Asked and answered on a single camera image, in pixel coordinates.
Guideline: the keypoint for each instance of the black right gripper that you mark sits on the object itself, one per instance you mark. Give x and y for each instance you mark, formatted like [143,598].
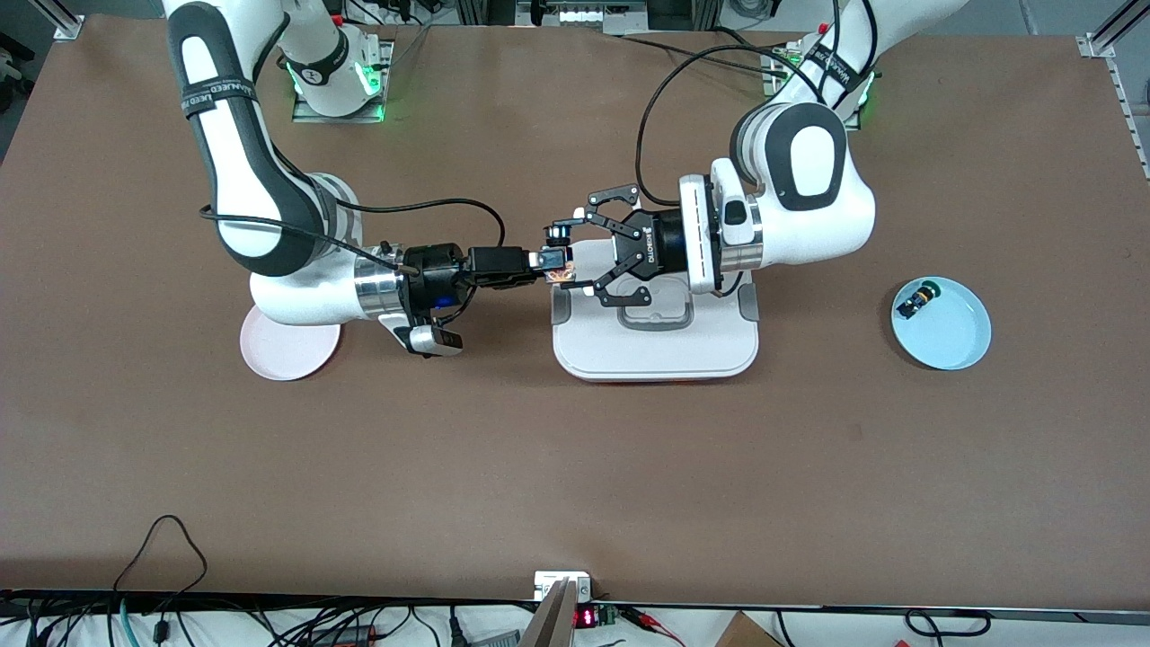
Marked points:
[437,267]

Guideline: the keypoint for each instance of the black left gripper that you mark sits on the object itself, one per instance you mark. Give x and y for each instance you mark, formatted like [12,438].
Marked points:
[663,246]

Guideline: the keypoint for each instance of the orange and black switch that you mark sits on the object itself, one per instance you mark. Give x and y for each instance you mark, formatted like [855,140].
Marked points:
[561,272]

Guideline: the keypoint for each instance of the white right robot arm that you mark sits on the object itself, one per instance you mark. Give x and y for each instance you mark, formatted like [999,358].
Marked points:
[234,162]

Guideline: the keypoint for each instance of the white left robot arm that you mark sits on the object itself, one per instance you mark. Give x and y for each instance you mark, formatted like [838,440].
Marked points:
[809,207]

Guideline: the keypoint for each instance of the white lidded container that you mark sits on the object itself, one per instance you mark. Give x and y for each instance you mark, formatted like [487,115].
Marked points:
[656,346]

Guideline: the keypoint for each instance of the grey device with lights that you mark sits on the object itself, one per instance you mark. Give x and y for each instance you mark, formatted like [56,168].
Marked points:
[588,13]

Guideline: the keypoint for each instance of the pink round plate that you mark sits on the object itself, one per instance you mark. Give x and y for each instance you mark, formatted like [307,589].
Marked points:
[287,350]

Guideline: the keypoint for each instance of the light blue round plate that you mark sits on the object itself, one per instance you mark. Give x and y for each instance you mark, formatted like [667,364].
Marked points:
[943,332]

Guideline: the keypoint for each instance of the red digit display module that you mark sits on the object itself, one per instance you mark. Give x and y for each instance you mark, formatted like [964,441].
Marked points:
[586,617]

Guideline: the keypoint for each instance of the brown cardboard piece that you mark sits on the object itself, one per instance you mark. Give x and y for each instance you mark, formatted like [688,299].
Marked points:
[746,632]

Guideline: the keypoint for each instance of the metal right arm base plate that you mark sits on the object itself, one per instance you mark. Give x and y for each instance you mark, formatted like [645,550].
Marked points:
[359,112]

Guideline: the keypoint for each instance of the green and black switch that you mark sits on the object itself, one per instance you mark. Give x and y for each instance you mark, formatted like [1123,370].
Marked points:
[916,301]

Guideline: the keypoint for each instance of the grey camera mount beam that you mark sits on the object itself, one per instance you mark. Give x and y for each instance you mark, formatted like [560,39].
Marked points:
[550,620]

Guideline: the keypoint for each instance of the aluminium frame profile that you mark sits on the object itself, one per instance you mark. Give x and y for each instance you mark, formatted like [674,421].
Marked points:
[1110,36]

